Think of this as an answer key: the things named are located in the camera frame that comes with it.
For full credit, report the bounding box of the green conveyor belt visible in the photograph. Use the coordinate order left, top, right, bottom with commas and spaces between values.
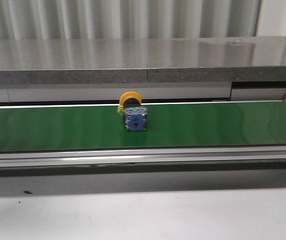
0, 101, 286, 152

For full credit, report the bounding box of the yellow mushroom push button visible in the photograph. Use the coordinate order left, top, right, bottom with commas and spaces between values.
118, 91, 147, 132

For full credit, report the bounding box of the grey speckled stone counter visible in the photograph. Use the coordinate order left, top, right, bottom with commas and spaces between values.
0, 37, 286, 86

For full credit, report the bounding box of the white pleated curtain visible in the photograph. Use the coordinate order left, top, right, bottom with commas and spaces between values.
0, 0, 286, 40

